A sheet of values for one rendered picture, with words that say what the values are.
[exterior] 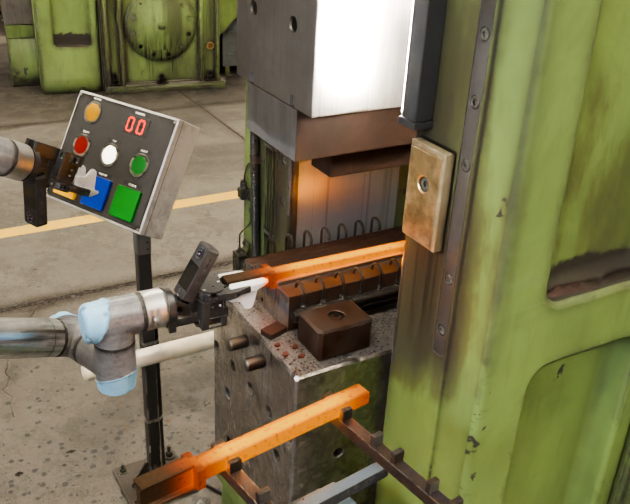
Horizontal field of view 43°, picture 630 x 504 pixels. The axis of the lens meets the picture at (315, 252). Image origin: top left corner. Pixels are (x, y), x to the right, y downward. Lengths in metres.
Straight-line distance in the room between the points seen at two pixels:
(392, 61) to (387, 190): 0.57
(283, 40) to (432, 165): 0.34
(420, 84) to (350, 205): 0.65
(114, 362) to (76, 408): 1.42
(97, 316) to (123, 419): 1.41
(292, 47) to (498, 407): 0.70
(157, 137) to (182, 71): 4.61
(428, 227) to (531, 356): 0.28
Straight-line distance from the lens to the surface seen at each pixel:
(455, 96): 1.25
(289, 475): 1.61
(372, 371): 1.55
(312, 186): 1.79
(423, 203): 1.31
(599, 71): 1.30
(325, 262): 1.63
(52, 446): 2.78
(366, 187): 1.87
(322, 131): 1.43
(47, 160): 1.71
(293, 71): 1.39
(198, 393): 2.93
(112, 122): 1.99
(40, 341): 1.54
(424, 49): 1.25
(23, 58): 6.61
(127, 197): 1.90
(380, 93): 1.41
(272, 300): 1.61
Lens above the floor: 1.77
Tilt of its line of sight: 27 degrees down
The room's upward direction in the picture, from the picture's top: 3 degrees clockwise
